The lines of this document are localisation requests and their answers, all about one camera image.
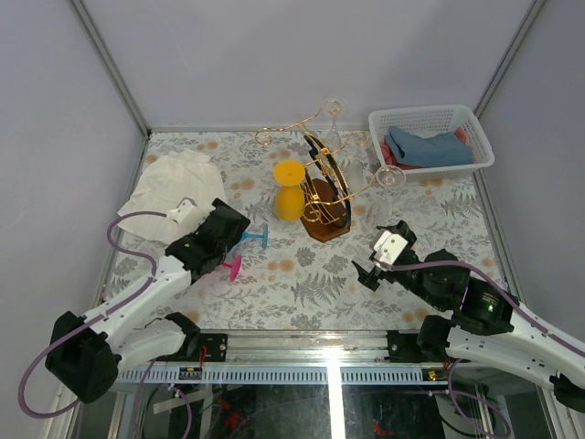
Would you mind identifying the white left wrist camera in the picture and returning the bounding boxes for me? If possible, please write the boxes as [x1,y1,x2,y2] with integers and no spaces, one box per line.
[166,197,213,230]

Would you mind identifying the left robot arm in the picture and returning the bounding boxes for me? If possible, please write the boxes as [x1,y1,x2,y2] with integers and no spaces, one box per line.
[45,198,250,403]

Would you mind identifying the pink plastic wine glass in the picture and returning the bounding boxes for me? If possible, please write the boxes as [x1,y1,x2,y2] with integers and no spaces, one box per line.
[221,255,242,282]

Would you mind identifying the ribbed clear wine glass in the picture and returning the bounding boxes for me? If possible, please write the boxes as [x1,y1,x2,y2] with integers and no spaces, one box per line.
[324,98,347,151]

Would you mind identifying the blue cloth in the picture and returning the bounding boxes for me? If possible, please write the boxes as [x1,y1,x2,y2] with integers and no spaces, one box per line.
[382,125,473,166]

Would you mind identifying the white cloth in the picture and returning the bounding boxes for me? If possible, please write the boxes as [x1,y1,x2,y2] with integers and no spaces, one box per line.
[118,150,226,244]

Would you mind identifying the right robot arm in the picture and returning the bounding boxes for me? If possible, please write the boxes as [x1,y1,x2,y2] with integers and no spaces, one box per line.
[356,221,584,412]

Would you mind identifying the slotted cable duct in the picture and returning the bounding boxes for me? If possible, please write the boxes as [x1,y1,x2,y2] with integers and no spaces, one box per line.
[117,364,447,385]

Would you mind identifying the blue plastic wine glass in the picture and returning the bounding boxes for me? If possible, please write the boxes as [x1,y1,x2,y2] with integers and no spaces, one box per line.
[240,223,269,250]

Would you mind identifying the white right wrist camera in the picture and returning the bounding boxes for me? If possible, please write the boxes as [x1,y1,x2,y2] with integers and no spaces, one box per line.
[370,230,408,271]

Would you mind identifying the yellow plastic goblet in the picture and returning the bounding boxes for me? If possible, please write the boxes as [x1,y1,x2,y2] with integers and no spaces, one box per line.
[273,160,305,222]

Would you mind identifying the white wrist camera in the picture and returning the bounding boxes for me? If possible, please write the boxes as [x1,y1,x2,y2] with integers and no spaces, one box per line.
[370,230,408,271]
[166,197,213,230]

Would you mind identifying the white plastic basket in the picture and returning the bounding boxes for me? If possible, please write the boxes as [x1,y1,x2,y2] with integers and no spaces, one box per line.
[368,104,495,180]

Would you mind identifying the aluminium mounting rail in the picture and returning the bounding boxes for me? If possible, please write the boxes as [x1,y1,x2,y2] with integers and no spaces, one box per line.
[200,329,429,367]

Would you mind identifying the gold wire wine glass rack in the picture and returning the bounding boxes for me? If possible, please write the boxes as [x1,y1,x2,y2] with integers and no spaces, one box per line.
[254,97,406,242]

